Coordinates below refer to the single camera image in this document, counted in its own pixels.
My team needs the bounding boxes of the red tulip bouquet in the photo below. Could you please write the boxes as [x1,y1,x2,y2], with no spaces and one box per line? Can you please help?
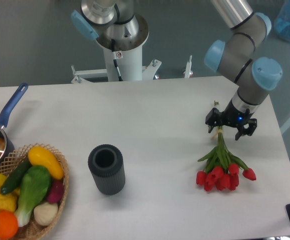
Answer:
[196,126,257,192]

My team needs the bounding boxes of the dark grey ribbed vase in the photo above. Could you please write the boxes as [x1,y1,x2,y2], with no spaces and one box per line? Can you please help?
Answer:
[88,144,125,196]

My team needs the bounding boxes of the blue handled saucepan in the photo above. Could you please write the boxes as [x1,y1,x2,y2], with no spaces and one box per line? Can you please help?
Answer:
[0,83,28,163]

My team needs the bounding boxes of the white clamp post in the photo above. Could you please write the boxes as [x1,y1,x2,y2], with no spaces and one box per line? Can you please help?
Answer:
[184,55,193,79]

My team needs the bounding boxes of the woven wicker basket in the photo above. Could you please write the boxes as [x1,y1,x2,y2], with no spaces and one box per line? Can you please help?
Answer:
[0,143,69,240]

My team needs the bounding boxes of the white frame bracket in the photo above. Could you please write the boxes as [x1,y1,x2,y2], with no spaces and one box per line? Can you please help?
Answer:
[70,59,162,84]

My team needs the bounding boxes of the orange fruit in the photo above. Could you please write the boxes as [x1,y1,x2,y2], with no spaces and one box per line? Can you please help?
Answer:
[0,210,18,240]

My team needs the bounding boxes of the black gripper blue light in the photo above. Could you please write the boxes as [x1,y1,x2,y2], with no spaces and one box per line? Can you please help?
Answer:
[205,100,257,141]

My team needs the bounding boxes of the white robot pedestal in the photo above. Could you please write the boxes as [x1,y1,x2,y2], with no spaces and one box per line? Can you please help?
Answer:
[96,13,149,82]

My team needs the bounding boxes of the green bok choy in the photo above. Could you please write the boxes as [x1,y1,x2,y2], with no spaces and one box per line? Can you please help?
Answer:
[14,165,51,228]

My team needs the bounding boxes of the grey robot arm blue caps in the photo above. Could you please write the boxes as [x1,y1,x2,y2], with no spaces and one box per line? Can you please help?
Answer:
[71,0,283,139]

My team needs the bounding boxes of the white garlic bulb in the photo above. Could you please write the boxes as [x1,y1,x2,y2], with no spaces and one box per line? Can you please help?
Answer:
[33,202,58,226]

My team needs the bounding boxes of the dark green cucumber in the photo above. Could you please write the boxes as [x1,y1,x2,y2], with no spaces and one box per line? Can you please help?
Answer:
[0,158,32,195]

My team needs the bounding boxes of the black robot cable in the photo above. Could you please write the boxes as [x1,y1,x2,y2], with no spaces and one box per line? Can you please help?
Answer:
[110,38,123,82]

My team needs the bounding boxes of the yellow squash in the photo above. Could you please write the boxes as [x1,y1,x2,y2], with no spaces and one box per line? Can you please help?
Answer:
[28,146,64,180]

